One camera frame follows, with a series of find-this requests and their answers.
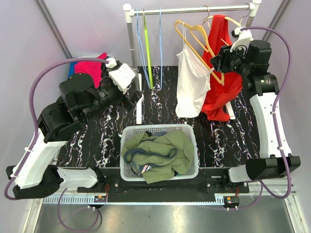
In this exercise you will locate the pink folded garment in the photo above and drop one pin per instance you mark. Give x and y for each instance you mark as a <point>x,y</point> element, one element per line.
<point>94,69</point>

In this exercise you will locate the white pink garment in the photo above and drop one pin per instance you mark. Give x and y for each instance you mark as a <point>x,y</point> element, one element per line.
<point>193,81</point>

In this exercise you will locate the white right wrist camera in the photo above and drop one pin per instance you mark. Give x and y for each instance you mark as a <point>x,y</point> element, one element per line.
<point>242,37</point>

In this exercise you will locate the light blue wire hanger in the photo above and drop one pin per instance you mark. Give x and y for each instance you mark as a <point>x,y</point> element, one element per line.
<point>160,48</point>

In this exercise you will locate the neon green hanger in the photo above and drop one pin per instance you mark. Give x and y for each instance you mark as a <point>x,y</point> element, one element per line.
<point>148,51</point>

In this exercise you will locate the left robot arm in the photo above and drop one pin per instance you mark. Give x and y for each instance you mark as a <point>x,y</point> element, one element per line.
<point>80,101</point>

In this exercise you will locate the white laundry basket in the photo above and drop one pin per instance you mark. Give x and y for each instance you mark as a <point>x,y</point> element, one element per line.
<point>128,175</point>
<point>88,56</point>

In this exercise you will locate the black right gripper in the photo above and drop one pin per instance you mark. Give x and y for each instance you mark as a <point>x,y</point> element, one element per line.
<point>220,63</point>

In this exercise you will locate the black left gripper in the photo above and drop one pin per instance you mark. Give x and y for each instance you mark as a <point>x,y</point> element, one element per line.
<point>124,100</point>

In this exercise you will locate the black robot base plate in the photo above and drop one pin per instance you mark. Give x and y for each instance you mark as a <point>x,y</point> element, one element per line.
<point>202,188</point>

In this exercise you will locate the white back laundry basket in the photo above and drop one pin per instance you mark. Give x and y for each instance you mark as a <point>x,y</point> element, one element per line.
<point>88,56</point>

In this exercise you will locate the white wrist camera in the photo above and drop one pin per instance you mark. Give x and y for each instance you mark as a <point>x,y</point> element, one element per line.
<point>242,37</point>
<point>122,75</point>

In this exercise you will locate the empty light blue hanger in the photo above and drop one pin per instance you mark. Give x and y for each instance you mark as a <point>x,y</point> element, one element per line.
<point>141,51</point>

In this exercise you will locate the olive green tank top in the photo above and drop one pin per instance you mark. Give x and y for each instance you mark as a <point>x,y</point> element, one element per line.
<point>182,152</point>

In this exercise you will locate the red tank top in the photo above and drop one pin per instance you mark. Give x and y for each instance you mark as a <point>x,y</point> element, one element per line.
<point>219,94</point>

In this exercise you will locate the blue folded garment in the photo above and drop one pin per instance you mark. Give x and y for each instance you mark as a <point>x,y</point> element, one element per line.
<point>71,69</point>

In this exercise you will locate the metal clothes rack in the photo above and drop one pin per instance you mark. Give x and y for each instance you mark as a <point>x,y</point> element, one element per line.
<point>130,12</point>

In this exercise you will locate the blue-grey tank top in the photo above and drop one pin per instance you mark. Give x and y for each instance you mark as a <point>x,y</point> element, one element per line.
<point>149,156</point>

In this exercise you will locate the cream white hanger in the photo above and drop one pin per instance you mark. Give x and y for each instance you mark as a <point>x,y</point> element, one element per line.
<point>226,17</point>

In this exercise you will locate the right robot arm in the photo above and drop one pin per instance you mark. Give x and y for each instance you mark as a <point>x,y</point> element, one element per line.
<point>275,156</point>

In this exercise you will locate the white front laundry basket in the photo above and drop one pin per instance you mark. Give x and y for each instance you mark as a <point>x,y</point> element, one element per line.
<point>128,175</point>

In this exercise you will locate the green garment in basket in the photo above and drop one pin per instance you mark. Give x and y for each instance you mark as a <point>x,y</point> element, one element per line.
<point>177,174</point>

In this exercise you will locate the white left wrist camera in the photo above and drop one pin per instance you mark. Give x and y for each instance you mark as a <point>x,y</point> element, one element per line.
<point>122,75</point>

